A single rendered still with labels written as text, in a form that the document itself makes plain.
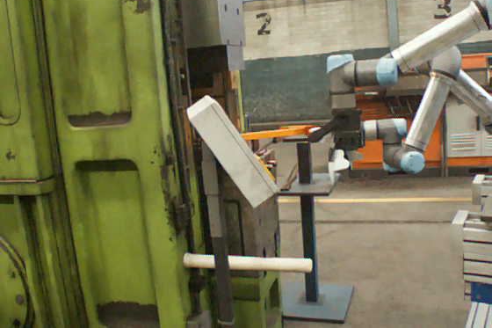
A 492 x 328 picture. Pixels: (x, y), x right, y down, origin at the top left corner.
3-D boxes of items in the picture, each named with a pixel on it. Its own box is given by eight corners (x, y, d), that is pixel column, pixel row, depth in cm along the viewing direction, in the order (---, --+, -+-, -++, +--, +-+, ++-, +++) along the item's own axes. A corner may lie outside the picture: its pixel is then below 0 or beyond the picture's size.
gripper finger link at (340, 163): (344, 178, 130) (350, 148, 133) (324, 178, 133) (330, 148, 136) (348, 183, 132) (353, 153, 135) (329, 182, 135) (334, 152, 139)
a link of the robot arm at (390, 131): (407, 142, 171) (406, 119, 170) (377, 143, 175) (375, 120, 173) (406, 138, 178) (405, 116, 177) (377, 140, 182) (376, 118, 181)
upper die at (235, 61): (244, 69, 197) (242, 46, 195) (228, 70, 178) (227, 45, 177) (154, 77, 210) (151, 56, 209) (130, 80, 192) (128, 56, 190)
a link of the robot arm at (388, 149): (392, 175, 171) (390, 145, 169) (379, 169, 182) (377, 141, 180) (411, 171, 172) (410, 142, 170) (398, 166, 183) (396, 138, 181)
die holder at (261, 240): (281, 243, 221) (274, 148, 214) (259, 277, 186) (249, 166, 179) (171, 239, 239) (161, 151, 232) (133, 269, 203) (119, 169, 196)
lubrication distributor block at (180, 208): (192, 231, 167) (188, 193, 165) (184, 237, 162) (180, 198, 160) (183, 230, 169) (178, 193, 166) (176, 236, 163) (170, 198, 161)
